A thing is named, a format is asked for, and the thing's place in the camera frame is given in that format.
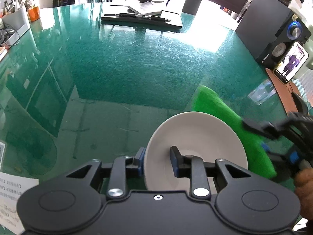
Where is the green cleaning cloth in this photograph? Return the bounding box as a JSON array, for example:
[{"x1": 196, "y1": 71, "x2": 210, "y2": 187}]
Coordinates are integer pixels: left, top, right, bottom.
[{"x1": 192, "y1": 85, "x2": 277, "y2": 179}]

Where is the white ceramic bowl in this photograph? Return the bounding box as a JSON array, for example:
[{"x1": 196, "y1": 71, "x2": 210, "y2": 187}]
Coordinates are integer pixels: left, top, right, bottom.
[{"x1": 144, "y1": 112, "x2": 248, "y2": 192}]

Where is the person's right hand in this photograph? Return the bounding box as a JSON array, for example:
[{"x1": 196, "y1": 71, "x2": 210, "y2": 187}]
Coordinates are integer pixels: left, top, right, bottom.
[{"x1": 294, "y1": 168, "x2": 313, "y2": 221}]

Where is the brown leather mouse pad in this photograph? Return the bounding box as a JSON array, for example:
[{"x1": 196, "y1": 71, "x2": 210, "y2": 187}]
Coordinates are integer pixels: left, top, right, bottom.
[{"x1": 265, "y1": 69, "x2": 308, "y2": 115}]

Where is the smartphone with lit screen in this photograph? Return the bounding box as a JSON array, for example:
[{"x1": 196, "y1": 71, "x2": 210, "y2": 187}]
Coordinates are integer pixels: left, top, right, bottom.
[{"x1": 273, "y1": 41, "x2": 309, "y2": 84}]

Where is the black speaker with blue knob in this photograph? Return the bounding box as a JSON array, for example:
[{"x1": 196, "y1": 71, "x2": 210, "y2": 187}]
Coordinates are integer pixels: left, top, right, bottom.
[{"x1": 236, "y1": 0, "x2": 311, "y2": 70}]

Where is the white printed paper sheet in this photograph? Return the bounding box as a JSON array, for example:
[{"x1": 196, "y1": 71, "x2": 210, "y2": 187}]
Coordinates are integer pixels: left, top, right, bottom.
[{"x1": 1, "y1": 172, "x2": 39, "y2": 234}]

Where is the black pen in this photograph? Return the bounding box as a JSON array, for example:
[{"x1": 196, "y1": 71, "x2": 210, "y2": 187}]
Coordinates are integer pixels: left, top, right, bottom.
[{"x1": 115, "y1": 13, "x2": 170, "y2": 22}]

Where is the black laptop stand tray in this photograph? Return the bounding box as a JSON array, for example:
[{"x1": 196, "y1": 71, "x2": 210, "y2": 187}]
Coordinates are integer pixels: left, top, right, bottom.
[{"x1": 100, "y1": 4, "x2": 183, "y2": 31}]

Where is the white notebook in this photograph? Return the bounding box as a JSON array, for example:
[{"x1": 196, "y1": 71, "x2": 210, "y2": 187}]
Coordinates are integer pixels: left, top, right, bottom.
[{"x1": 128, "y1": 2, "x2": 162, "y2": 15}]

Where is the grey box on side desk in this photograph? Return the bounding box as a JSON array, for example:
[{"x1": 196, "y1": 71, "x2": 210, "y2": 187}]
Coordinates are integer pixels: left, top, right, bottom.
[{"x1": 1, "y1": 7, "x2": 30, "y2": 48}]

